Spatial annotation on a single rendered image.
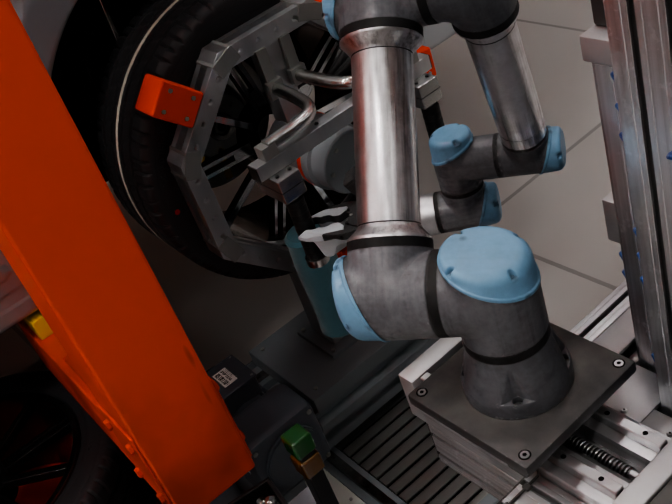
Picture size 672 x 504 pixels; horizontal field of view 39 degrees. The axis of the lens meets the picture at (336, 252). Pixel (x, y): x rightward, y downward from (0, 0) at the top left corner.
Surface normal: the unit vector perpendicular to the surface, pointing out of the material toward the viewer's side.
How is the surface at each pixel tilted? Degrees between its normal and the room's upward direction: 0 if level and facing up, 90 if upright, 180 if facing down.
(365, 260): 47
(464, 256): 7
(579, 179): 0
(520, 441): 0
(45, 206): 90
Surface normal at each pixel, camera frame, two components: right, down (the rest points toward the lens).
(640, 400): -0.29, -0.77
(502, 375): -0.34, 0.37
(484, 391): -0.64, 0.36
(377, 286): -0.38, -0.11
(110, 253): 0.59, 0.32
